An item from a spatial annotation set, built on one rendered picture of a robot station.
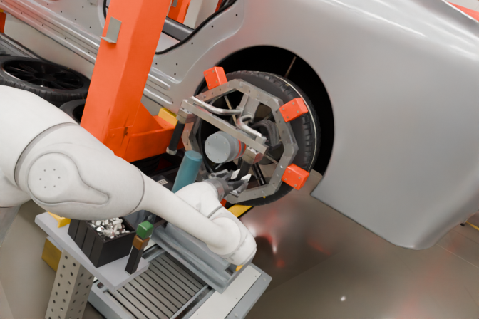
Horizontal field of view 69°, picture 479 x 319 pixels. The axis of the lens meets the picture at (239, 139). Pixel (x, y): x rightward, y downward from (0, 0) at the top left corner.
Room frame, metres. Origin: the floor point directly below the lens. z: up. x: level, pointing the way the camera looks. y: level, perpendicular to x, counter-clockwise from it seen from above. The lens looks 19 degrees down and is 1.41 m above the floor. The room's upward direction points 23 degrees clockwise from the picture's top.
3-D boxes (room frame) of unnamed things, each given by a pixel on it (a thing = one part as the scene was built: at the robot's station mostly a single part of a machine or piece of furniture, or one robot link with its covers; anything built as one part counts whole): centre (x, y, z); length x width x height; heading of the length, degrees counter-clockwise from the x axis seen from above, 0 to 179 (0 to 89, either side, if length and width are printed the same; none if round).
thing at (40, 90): (2.25, 1.42, 0.39); 0.66 x 0.66 x 0.24
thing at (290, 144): (1.53, 0.01, 0.85); 0.54 x 0.07 x 0.54; 69
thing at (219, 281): (1.69, -0.05, 0.13); 0.50 x 0.36 x 0.10; 69
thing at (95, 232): (1.04, 0.33, 0.51); 0.20 x 0.14 x 0.13; 60
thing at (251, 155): (1.28, -0.07, 0.93); 0.09 x 0.05 x 0.05; 159
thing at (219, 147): (1.47, 0.03, 0.85); 0.21 x 0.14 x 0.14; 159
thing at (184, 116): (1.40, 0.24, 0.93); 0.09 x 0.05 x 0.05; 159
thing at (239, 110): (1.45, 0.15, 1.03); 0.19 x 0.18 x 0.11; 159
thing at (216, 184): (1.03, 0.02, 0.83); 0.09 x 0.06 x 0.09; 69
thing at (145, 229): (0.97, 0.17, 0.64); 0.04 x 0.04 x 0.04; 69
